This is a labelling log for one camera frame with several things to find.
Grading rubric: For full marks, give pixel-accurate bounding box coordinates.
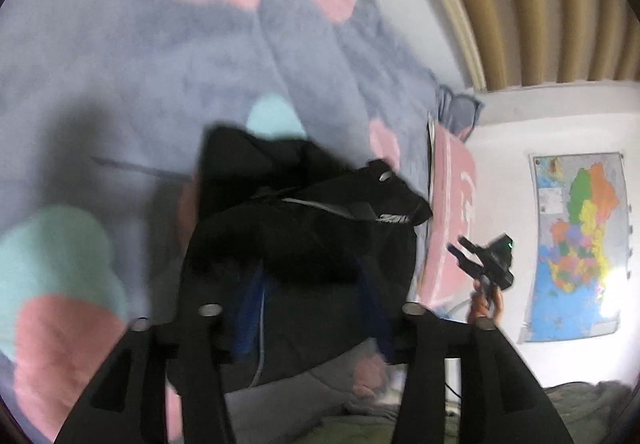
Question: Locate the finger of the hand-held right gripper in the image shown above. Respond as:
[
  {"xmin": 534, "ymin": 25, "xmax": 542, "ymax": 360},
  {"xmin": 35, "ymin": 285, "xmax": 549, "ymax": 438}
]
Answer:
[
  {"xmin": 459, "ymin": 236, "xmax": 489, "ymax": 259},
  {"xmin": 447, "ymin": 243, "xmax": 481, "ymax": 275}
]

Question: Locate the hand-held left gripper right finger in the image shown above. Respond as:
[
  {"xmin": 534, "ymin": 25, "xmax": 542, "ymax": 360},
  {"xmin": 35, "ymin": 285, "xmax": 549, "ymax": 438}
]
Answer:
[{"xmin": 357, "ymin": 264, "xmax": 576, "ymax": 444}]

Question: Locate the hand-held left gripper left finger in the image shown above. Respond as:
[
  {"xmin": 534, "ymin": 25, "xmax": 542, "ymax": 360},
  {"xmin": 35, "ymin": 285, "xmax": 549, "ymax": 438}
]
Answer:
[{"xmin": 52, "ymin": 264, "xmax": 267, "ymax": 444}]

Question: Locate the black hooded jacket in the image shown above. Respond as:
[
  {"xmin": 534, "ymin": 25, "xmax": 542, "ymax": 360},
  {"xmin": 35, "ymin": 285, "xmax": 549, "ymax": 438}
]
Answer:
[{"xmin": 165, "ymin": 124, "xmax": 434, "ymax": 395}]

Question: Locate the person's right hand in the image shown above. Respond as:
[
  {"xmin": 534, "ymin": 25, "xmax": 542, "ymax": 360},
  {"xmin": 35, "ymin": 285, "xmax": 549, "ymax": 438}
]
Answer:
[{"xmin": 469, "ymin": 286, "xmax": 504, "ymax": 325}]

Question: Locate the pink pillow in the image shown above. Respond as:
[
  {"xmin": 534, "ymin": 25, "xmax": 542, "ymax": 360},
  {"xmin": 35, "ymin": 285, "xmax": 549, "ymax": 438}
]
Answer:
[{"xmin": 416, "ymin": 120, "xmax": 479, "ymax": 316}]

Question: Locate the grey pillow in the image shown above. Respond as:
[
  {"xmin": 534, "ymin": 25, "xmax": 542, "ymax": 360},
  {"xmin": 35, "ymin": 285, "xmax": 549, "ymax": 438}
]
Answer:
[{"xmin": 435, "ymin": 84, "xmax": 484, "ymax": 143}]

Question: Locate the grey floral blanket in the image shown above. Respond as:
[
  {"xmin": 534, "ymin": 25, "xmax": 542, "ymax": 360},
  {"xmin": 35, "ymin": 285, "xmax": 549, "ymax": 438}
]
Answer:
[{"xmin": 0, "ymin": 0, "xmax": 483, "ymax": 444}]

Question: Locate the colourful wall map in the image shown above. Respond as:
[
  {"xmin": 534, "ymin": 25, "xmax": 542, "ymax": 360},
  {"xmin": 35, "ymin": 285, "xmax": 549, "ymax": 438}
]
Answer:
[{"xmin": 517, "ymin": 151, "xmax": 629, "ymax": 345}]

